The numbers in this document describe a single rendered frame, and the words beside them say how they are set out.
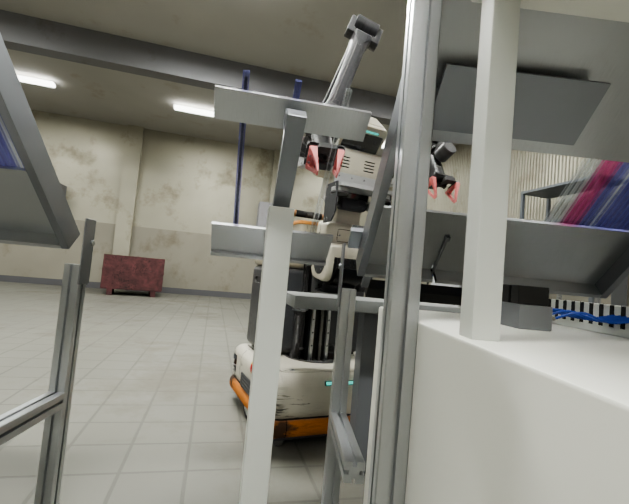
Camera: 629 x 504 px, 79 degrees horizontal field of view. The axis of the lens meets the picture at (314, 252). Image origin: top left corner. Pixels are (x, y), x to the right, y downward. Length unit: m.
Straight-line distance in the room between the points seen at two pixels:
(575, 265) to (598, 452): 1.00
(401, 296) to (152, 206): 8.21
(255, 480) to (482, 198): 0.79
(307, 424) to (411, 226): 1.17
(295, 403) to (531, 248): 0.97
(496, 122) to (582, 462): 0.31
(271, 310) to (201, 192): 7.76
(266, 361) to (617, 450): 0.74
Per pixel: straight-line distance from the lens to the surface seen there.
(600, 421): 0.28
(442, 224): 1.01
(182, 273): 8.47
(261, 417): 0.95
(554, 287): 1.26
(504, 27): 0.51
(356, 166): 1.70
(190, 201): 8.57
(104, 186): 8.86
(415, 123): 0.57
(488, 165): 0.44
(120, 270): 7.39
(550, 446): 0.32
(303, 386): 1.55
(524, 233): 1.11
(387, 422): 0.56
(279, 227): 0.90
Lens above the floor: 0.67
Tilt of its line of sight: 3 degrees up
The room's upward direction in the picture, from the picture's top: 5 degrees clockwise
